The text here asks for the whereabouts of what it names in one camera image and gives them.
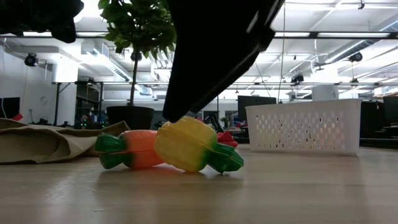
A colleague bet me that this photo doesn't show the yellow toy fruit green leaves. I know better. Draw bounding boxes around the yellow toy fruit green leaves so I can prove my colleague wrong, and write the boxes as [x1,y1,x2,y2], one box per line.
[153,116,245,174]

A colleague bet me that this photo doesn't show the red cloth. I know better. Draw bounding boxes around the red cloth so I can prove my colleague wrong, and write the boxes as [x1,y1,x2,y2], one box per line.
[216,130,239,149]

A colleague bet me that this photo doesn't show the black monitor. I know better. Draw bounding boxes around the black monitor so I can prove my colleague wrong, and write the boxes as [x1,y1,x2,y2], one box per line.
[238,95,277,123]

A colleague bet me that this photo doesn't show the tan cloth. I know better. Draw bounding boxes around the tan cloth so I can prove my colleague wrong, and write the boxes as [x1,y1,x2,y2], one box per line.
[0,117,131,165]

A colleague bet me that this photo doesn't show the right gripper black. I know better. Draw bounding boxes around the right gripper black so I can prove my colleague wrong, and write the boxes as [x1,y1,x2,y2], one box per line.
[162,0,285,123]

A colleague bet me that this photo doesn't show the green potted plant black pot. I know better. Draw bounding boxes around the green potted plant black pot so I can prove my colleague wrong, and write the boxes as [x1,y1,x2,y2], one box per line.
[98,0,177,131]

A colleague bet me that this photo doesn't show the tall black table frame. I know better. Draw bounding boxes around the tall black table frame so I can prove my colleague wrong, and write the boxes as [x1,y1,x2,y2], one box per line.
[51,80,105,127]

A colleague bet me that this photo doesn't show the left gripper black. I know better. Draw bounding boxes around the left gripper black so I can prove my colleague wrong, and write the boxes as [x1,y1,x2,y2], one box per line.
[27,0,85,44]

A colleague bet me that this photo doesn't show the orange toy carrot green top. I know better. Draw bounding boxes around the orange toy carrot green top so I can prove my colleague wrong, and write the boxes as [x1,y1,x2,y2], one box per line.
[95,129,165,170]

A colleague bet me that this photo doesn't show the white perforated plastic basket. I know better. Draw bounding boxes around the white perforated plastic basket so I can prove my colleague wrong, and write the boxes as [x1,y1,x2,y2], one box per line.
[244,98,363,156]

